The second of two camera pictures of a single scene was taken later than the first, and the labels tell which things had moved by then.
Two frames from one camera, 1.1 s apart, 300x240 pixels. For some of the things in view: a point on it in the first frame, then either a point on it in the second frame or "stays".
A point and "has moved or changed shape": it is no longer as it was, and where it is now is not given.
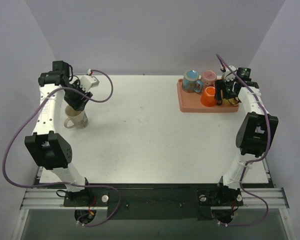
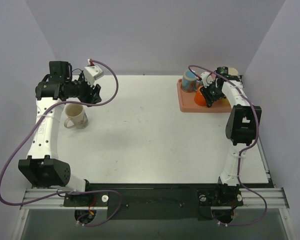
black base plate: (155, 201) stays
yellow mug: (231, 101) stays
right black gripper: (226, 92) to (209, 94)
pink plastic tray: (191, 102) stays
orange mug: (208, 97) has moved or changed shape
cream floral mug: (79, 118) stays
